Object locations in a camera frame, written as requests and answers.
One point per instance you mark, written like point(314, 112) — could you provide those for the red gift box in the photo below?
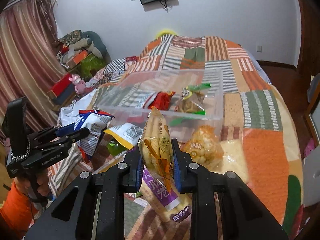
point(61, 90)

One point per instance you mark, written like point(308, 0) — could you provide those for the red chip bag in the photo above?
point(161, 100)

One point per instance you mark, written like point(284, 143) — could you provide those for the orange sleeve forearm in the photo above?
point(17, 213)

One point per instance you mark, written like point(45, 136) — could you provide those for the green snack packet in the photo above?
point(114, 148)

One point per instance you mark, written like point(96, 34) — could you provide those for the rice cracker pack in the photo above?
point(233, 159)

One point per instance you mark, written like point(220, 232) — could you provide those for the green-edged cake snack bag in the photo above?
point(192, 98)

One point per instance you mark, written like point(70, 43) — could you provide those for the pile of clothes and boxes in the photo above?
point(82, 53)

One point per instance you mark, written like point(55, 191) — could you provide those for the yellow-green pillow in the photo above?
point(165, 32)

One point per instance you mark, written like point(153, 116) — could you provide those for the patchwork striped blanket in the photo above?
point(253, 112)

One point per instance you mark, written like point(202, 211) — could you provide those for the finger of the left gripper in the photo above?
point(67, 135)
point(50, 133)

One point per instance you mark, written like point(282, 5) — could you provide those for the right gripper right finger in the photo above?
point(184, 176)

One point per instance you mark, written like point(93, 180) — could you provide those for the white plastic bag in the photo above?
point(69, 114)

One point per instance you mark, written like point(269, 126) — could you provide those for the blue white snack bag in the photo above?
point(96, 122)

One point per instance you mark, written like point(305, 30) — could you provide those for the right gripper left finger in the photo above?
point(133, 178)

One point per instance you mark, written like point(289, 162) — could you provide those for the pink plush toy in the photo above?
point(79, 84)

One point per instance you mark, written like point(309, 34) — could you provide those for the wall power outlet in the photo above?
point(259, 48)

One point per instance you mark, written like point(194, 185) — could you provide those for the purple-label wafer pack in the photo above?
point(170, 206)

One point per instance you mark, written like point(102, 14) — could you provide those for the left hand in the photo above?
point(23, 184)

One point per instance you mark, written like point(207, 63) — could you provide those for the yellow white snack bag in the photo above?
point(126, 134)

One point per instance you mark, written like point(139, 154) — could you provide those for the clear plastic storage box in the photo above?
point(125, 100)

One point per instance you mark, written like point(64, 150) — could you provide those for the orange-label wafer pack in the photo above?
point(156, 149)

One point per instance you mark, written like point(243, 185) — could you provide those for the striped pink curtain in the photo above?
point(29, 66)

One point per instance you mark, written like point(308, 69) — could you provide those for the puffed corn snack bag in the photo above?
point(204, 147)

